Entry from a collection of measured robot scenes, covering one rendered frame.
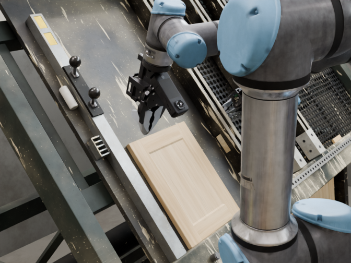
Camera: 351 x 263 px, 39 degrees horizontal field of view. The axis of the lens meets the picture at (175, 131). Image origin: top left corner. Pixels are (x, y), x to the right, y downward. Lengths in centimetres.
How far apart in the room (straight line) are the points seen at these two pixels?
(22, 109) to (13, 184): 253
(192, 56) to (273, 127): 36
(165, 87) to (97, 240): 50
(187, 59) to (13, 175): 309
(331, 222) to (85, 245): 77
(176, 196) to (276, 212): 92
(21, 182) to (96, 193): 248
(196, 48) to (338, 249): 48
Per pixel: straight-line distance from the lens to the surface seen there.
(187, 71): 204
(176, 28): 109
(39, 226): 424
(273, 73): 71
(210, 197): 184
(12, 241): 416
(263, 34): 68
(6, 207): 271
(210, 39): 110
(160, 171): 174
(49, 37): 179
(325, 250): 95
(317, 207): 98
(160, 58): 119
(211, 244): 171
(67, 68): 172
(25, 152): 155
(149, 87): 124
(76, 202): 148
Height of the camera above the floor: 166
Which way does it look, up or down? 14 degrees down
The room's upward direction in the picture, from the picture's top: 7 degrees counter-clockwise
